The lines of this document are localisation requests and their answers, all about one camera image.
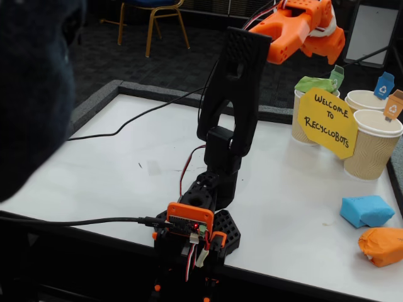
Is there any black framed white panel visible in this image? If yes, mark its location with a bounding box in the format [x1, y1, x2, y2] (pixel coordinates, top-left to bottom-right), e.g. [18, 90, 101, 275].
[342, 0, 403, 69]

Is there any hanging servo wire bundle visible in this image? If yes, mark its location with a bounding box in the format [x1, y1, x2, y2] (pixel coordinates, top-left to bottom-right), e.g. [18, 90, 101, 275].
[183, 234, 210, 283]

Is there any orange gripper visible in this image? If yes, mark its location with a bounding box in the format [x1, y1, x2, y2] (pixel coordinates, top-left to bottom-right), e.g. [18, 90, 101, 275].
[300, 27, 346, 65]

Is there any blue paper wad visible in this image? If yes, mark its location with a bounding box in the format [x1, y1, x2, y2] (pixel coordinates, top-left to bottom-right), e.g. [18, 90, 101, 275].
[339, 194, 396, 229]

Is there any paper cup blue bin tag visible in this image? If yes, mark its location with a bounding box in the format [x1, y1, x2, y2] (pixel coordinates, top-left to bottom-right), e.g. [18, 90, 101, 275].
[344, 90, 394, 113]

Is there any short grey foam border strip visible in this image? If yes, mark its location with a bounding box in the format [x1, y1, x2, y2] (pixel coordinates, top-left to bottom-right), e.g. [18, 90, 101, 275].
[256, 103, 295, 125]

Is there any thick black USB cable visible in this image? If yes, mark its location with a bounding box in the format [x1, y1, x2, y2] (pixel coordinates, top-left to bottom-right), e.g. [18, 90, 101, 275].
[0, 210, 173, 229]

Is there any paper cup orange bin tag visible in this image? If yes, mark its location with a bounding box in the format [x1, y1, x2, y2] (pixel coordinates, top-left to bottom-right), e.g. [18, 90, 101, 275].
[343, 109, 403, 181]

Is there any paper cup green bin tag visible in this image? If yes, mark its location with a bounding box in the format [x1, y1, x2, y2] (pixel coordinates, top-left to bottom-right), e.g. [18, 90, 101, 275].
[291, 87, 341, 145]

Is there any orange paper wad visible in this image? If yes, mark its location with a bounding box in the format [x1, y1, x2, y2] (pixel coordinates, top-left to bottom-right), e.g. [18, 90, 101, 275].
[358, 226, 403, 268]

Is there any yellow welcome sign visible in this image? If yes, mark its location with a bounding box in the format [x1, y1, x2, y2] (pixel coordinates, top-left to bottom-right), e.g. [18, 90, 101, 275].
[297, 87, 359, 160]

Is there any gold frame blue chair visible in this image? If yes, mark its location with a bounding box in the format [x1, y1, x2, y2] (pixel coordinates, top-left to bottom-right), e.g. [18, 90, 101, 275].
[99, 0, 191, 59]

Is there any black robot base clamp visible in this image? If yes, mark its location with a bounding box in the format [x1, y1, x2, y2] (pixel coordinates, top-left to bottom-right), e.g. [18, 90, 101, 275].
[150, 209, 242, 302]

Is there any green paper wad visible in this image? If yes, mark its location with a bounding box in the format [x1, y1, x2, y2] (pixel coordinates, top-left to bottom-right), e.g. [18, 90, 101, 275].
[295, 75, 339, 94]

